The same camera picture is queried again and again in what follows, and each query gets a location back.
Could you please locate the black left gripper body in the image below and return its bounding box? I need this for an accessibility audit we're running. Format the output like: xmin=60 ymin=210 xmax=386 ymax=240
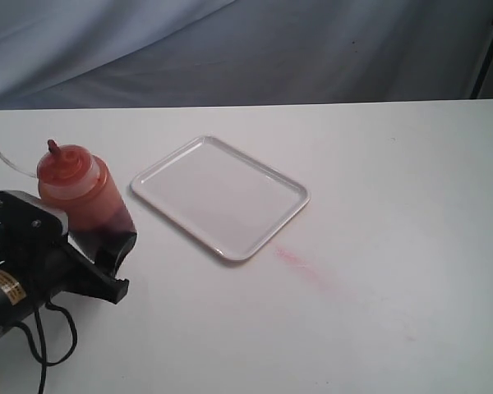
xmin=0 ymin=190 xmax=72 ymax=287

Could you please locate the red sauce squeeze bottle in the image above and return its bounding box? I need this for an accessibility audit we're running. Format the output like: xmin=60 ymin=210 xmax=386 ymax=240
xmin=0 ymin=125 xmax=137 ymax=263

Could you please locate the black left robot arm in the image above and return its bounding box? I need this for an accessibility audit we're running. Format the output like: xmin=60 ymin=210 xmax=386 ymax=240
xmin=0 ymin=190 xmax=137 ymax=337

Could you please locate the white rectangular plastic tray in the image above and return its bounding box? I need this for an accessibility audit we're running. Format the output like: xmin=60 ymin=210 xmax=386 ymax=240
xmin=130 ymin=135 xmax=311 ymax=263

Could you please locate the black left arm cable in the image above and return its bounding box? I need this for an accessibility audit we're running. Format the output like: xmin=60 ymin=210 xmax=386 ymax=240
xmin=18 ymin=301 xmax=80 ymax=394

